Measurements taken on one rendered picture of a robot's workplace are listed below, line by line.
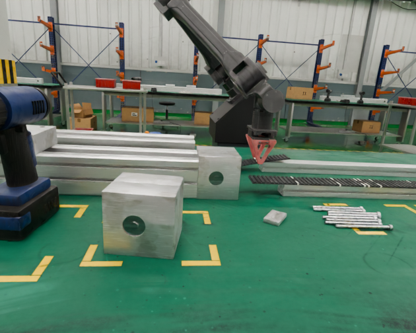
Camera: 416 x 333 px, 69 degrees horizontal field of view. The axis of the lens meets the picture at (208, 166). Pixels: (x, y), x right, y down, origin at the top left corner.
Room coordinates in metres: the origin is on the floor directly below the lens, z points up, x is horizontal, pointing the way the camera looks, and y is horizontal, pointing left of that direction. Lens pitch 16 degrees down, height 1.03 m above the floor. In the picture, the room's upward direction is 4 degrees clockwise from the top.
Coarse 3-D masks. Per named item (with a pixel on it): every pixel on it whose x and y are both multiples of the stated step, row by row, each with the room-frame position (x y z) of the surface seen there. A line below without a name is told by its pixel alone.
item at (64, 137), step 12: (60, 132) 0.83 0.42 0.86; (72, 132) 0.83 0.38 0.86; (84, 132) 0.84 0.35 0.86; (96, 132) 0.84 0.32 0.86; (108, 132) 0.85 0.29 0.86; (120, 132) 0.86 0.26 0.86; (60, 144) 0.77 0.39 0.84; (72, 144) 0.77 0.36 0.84; (84, 144) 0.77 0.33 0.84; (96, 144) 0.78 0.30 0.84; (108, 144) 0.78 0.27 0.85; (120, 144) 0.77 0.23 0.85; (132, 144) 0.78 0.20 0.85; (144, 144) 0.78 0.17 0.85; (156, 144) 0.78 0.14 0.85; (168, 144) 0.79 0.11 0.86; (180, 144) 0.79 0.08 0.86; (192, 144) 0.79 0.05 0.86
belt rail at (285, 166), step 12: (264, 168) 0.84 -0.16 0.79; (276, 168) 0.85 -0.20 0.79; (288, 168) 0.85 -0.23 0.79; (300, 168) 0.86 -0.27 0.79; (312, 168) 0.86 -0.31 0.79; (324, 168) 0.87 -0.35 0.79; (336, 168) 0.87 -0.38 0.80; (348, 168) 0.87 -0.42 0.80; (360, 168) 0.87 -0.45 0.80; (372, 168) 0.87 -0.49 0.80; (384, 168) 0.88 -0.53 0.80; (396, 168) 0.88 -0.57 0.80; (408, 168) 0.89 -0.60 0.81
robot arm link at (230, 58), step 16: (176, 0) 0.99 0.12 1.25; (176, 16) 1.01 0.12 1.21; (192, 16) 0.95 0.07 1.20; (208, 32) 0.92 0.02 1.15; (208, 48) 0.92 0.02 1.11; (224, 48) 0.88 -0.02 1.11; (224, 64) 0.86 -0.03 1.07; (240, 64) 0.86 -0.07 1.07; (240, 80) 0.83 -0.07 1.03; (256, 80) 0.84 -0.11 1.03
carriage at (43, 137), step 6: (30, 126) 0.65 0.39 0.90; (36, 126) 0.66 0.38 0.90; (42, 126) 0.66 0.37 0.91; (48, 126) 0.67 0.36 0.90; (54, 126) 0.67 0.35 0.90; (36, 132) 0.59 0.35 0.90; (42, 132) 0.61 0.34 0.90; (48, 132) 0.63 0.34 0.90; (54, 132) 0.66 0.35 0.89; (36, 138) 0.58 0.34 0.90; (42, 138) 0.60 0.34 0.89; (48, 138) 0.63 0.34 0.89; (54, 138) 0.66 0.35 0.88; (36, 144) 0.58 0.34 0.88; (42, 144) 0.60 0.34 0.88; (48, 144) 0.63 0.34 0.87; (54, 144) 0.66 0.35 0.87; (36, 150) 0.57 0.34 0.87; (42, 150) 0.60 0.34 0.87
